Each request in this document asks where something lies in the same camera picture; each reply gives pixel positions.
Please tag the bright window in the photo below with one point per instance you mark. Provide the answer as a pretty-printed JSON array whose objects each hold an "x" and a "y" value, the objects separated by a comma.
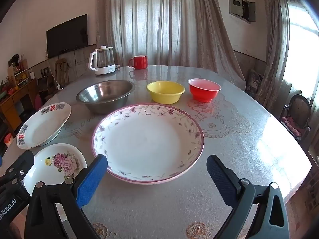
[{"x": 304, "y": 42}]

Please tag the light wooden chair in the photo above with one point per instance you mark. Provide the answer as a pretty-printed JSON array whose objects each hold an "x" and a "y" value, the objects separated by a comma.
[{"x": 62, "y": 69}]

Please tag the stainless steel bowl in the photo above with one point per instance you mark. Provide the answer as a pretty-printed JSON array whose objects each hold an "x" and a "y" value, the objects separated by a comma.
[{"x": 104, "y": 92}]

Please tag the red plastic bowl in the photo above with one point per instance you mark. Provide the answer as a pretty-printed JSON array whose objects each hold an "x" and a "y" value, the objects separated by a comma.
[{"x": 203, "y": 94}]

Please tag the white plate with rose print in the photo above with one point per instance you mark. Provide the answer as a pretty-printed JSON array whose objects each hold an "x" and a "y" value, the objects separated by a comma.
[{"x": 42, "y": 176}]

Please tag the wooden shelf with ornaments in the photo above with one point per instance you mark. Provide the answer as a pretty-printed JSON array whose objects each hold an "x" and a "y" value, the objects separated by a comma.
[{"x": 16, "y": 69}]

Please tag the patterned bag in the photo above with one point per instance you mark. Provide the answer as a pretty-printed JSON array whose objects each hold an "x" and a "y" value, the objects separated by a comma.
[{"x": 254, "y": 82}]

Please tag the dark wicker-back chair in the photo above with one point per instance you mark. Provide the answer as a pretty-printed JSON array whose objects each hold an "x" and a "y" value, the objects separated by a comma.
[{"x": 299, "y": 109}]

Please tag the black wall television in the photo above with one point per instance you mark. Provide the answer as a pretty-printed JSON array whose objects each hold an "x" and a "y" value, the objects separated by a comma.
[{"x": 67, "y": 37}]

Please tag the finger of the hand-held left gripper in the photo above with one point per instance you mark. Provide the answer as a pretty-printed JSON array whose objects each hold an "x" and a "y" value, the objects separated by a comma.
[{"x": 22, "y": 160}]

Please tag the pink seat cushion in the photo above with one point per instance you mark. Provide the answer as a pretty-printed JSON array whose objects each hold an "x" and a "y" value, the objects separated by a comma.
[{"x": 290, "y": 125}]

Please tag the yellow plastic bowl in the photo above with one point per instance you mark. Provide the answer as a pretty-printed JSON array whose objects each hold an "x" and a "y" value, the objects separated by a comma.
[{"x": 165, "y": 92}]

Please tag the beige sheer curtain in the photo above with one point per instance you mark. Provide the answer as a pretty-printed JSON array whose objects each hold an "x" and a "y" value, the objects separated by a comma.
[
  {"x": 276, "y": 42},
  {"x": 162, "y": 17}
]

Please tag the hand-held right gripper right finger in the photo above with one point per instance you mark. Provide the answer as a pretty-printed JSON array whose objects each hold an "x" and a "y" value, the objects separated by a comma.
[{"x": 221, "y": 179}]

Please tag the wall electrical box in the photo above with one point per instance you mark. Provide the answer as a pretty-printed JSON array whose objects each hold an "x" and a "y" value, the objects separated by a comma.
[{"x": 235, "y": 5}]

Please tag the small dark appliance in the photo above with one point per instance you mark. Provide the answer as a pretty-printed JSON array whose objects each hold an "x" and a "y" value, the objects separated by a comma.
[{"x": 43, "y": 83}]

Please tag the white plate with dragon print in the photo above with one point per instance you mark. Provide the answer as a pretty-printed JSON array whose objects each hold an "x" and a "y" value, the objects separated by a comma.
[{"x": 42, "y": 127}]

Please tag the red mug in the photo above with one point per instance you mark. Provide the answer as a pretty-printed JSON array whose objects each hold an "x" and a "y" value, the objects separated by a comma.
[{"x": 140, "y": 62}]

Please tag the white glass electric kettle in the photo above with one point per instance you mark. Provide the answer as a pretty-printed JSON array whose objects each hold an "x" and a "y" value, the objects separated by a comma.
[{"x": 104, "y": 59}]

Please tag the red and white bag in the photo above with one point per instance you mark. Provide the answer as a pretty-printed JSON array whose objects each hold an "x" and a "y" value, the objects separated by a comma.
[{"x": 8, "y": 139}]

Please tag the large pink-rimmed floral plate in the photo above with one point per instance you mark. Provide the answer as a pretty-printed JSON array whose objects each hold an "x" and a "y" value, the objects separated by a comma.
[{"x": 147, "y": 142}]

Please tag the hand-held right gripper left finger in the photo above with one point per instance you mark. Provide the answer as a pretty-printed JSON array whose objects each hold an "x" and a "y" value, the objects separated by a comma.
[{"x": 91, "y": 179}]

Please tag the wooden cabinet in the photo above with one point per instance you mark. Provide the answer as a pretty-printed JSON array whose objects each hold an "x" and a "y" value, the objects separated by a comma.
[{"x": 10, "y": 104}]

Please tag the pink plastic stool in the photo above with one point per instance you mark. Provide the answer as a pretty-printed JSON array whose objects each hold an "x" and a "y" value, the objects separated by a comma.
[{"x": 38, "y": 102}]

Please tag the white power strip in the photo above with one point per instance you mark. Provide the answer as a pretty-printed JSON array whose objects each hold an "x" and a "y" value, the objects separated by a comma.
[{"x": 59, "y": 87}]

